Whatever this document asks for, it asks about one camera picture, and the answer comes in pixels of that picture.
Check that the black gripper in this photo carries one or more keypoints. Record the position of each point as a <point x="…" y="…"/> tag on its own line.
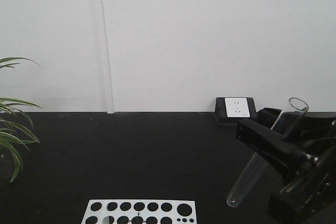
<point x="313" y="189"/>

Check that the green spider plant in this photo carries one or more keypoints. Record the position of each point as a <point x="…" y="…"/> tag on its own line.
<point x="16" y="133"/>

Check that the black white power socket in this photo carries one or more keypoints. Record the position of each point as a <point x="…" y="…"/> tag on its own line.
<point x="233" y="109"/>

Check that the white test tube rack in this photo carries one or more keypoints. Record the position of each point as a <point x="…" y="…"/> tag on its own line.
<point x="140" y="211"/>

